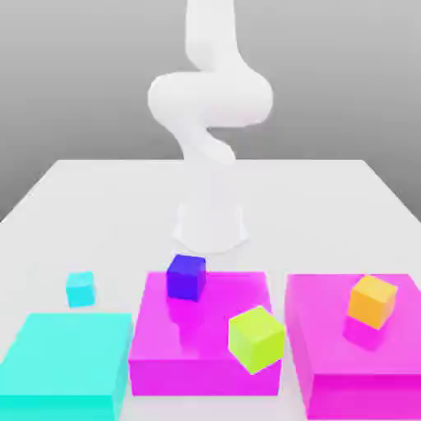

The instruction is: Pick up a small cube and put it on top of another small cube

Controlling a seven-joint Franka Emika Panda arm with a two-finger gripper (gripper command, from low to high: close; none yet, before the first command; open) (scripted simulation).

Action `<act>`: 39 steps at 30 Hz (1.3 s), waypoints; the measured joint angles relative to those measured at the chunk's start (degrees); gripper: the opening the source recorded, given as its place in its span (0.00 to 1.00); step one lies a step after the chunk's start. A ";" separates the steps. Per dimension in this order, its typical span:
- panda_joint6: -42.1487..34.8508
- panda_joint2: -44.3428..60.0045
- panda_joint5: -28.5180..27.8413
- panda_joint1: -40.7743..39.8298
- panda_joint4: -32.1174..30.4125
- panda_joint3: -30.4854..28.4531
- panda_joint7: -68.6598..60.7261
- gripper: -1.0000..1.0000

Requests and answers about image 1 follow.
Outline small blue cube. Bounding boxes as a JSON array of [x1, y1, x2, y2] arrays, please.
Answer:
[[165, 253, 208, 303]]

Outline small lime green cube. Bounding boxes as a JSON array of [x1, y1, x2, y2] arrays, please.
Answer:
[[228, 305, 286, 376]]

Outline small cyan cube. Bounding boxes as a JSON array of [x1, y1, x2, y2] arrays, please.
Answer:
[[65, 271, 97, 309]]

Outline small orange cube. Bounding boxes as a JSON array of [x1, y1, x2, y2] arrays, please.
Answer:
[[347, 274, 399, 331]]

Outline large magenta box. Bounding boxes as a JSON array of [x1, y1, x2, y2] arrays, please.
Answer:
[[285, 273, 421, 421], [127, 271, 283, 397]]

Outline large cyan box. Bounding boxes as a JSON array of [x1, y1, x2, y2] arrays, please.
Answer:
[[0, 312, 133, 421]]

